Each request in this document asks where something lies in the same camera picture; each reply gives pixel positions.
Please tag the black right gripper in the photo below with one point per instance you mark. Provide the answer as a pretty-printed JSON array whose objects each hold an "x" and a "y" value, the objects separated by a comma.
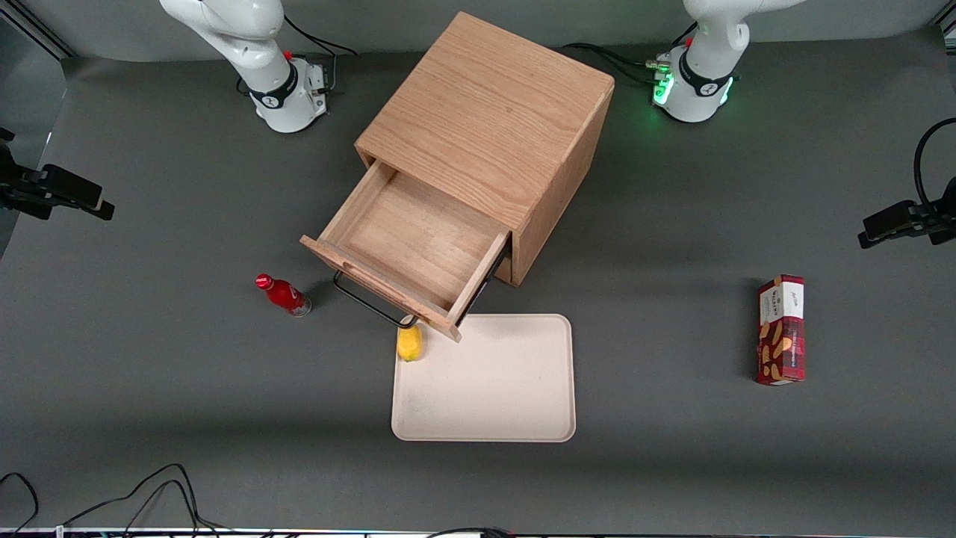
[{"x": 30, "y": 189}]

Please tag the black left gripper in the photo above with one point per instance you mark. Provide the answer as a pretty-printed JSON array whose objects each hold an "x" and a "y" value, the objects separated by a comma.
[{"x": 920, "y": 219}]

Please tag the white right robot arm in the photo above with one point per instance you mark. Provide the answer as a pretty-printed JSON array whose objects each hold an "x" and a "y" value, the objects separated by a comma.
[{"x": 246, "y": 45}]

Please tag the wooden two-drawer cabinet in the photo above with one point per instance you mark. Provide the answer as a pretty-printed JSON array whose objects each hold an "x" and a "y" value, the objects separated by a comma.
[{"x": 493, "y": 104}]

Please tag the red snack box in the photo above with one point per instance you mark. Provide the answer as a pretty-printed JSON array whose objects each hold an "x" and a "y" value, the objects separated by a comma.
[{"x": 780, "y": 336}]

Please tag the red bottle with red cap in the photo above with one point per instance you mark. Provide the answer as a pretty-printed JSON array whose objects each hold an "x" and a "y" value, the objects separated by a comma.
[{"x": 284, "y": 296}]

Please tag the yellow lemon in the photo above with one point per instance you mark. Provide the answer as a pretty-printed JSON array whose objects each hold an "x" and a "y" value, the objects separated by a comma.
[{"x": 409, "y": 346}]

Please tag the beige plastic tray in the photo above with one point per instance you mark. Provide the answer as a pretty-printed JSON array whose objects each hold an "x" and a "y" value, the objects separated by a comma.
[{"x": 485, "y": 381}]

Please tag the aluminium frame rail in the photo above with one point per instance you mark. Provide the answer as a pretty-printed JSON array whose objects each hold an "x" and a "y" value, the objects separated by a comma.
[
  {"x": 45, "y": 33},
  {"x": 945, "y": 33}
]

